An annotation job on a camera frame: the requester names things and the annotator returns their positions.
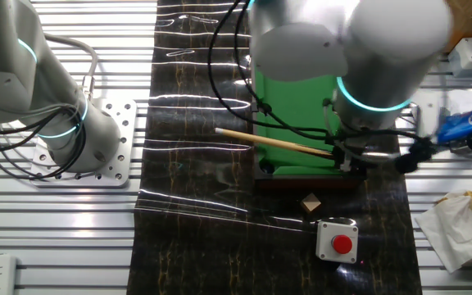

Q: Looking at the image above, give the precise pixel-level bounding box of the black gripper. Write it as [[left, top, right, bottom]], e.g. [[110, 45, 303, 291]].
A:
[[330, 131, 385, 172]]

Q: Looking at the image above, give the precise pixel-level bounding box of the wooden pool cue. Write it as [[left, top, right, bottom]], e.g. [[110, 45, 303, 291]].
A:
[[214, 127, 424, 174]]

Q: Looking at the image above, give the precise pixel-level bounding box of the mini green pool table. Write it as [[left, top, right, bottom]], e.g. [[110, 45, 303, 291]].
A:
[[252, 67, 367, 190]]

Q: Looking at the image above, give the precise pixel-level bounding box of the small wooden cube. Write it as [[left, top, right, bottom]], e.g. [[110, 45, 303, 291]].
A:
[[300, 192, 322, 214]]

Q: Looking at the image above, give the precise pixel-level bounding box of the red emergency stop button box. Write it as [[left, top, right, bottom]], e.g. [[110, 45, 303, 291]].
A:
[[315, 220, 360, 265]]

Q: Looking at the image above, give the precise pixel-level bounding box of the blue tissue pack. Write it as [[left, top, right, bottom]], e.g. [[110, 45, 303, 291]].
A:
[[420, 89, 472, 145]]

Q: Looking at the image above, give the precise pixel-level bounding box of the crumpled white paper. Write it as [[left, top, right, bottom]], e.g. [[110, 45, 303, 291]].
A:
[[415, 194, 472, 275]]

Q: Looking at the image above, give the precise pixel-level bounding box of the black marble pattern mat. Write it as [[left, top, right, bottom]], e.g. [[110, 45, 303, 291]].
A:
[[125, 0, 424, 295]]

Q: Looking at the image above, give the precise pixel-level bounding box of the gripper cable loop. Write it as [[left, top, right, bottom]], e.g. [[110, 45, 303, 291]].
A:
[[206, 0, 425, 143]]

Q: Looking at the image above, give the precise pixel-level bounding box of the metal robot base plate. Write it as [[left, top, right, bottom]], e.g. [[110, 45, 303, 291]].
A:
[[29, 98, 138, 188]]

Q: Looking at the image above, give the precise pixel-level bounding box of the black base cable bundle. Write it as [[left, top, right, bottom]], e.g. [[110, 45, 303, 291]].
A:
[[0, 104, 89, 182]]

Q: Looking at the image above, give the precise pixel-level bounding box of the thick grey cable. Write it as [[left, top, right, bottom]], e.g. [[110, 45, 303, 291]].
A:
[[45, 34, 100, 102]]

